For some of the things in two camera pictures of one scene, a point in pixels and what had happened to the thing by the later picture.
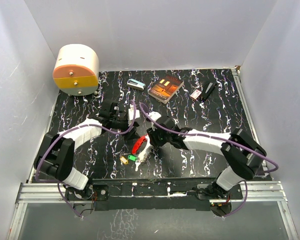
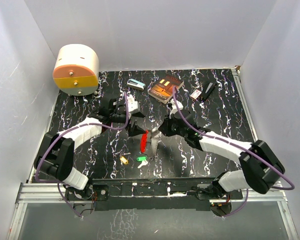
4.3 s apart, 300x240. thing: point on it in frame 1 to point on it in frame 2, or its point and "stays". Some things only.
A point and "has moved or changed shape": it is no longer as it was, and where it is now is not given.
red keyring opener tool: [139, 142] to [144, 138]
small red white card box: [196, 94] stays
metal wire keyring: [146, 153] has moved or changed shape
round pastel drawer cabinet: [76, 70] stays
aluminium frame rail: [252, 191] stays
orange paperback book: [164, 88] stays
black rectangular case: [207, 91] stays
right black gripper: [153, 139] to [165, 126]
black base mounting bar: [152, 194] stays
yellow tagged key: [124, 160] stays
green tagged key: [133, 158] to [142, 159]
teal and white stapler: [135, 84] stays
